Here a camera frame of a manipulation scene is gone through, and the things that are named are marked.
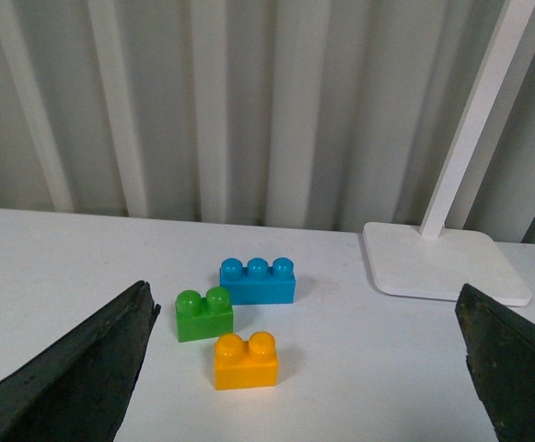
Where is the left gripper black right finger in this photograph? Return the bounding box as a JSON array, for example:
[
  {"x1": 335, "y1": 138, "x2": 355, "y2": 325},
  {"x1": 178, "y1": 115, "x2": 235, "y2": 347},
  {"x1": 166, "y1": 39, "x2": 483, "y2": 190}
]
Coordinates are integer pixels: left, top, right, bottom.
[{"x1": 455, "y1": 284, "x2": 535, "y2": 441}]

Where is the yellow two-stud block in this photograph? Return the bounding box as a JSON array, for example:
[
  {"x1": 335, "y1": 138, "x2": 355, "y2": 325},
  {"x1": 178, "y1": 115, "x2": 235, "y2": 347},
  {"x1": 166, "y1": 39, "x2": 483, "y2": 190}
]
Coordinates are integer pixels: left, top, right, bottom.
[{"x1": 214, "y1": 331, "x2": 279, "y2": 390}]

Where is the green two-stud block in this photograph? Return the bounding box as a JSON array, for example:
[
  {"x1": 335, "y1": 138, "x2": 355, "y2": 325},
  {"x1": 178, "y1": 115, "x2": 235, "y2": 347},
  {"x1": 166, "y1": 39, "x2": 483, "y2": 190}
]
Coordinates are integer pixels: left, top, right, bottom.
[{"x1": 175, "y1": 286, "x2": 234, "y2": 343}]

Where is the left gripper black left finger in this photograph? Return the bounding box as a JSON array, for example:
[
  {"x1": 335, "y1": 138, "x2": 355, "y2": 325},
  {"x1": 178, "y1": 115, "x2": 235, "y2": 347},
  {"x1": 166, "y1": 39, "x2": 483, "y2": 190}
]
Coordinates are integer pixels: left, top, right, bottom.
[{"x1": 0, "y1": 281, "x2": 161, "y2": 441}]

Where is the white desk lamp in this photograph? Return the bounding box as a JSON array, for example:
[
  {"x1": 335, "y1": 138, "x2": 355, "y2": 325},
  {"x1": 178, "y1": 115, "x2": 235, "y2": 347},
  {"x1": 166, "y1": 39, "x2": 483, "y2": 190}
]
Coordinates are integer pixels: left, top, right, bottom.
[{"x1": 363, "y1": 1, "x2": 535, "y2": 307}]

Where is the blue three-stud block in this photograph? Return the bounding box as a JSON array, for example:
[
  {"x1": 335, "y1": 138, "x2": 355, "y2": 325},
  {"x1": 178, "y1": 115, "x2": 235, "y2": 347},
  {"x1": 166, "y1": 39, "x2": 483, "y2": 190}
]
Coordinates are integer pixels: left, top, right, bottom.
[{"x1": 219, "y1": 257, "x2": 297, "y2": 305}]

